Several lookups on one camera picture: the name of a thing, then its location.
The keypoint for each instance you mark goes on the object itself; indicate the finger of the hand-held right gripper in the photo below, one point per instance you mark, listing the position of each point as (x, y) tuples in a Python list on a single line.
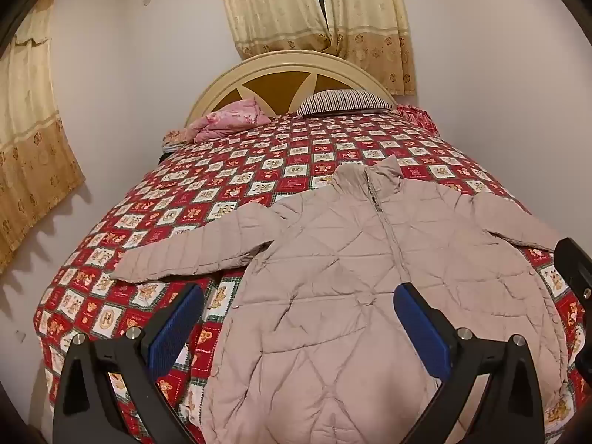
[(576, 268)]

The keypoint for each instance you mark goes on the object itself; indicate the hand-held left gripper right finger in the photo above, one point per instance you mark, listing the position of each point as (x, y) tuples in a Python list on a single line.
[(423, 333)]

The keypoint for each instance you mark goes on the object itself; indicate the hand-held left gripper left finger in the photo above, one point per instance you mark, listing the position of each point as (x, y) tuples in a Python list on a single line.
[(178, 328)]

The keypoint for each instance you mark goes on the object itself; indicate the beige quilted puffer jacket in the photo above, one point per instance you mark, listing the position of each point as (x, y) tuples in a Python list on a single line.
[(323, 286)]

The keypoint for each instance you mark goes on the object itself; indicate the red checked printed bedspread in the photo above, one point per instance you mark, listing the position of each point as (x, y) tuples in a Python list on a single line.
[(231, 171)]

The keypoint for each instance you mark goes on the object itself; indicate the red patterned cloth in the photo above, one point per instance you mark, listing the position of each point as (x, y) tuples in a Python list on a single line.
[(416, 118)]

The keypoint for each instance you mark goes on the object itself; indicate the pink blanket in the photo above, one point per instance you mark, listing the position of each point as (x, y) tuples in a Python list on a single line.
[(226, 118)]

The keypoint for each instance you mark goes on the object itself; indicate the beige patterned side curtain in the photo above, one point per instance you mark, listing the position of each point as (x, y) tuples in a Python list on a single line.
[(32, 148)]

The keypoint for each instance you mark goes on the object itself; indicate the striped pillow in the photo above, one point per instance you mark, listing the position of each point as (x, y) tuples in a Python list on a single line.
[(342, 101)]

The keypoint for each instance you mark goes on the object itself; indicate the cream wooden headboard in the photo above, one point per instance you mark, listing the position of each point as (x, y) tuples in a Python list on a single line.
[(273, 88)]

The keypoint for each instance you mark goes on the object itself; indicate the beige patterned window curtain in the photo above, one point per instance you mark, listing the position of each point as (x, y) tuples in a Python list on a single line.
[(273, 9), (370, 23)]

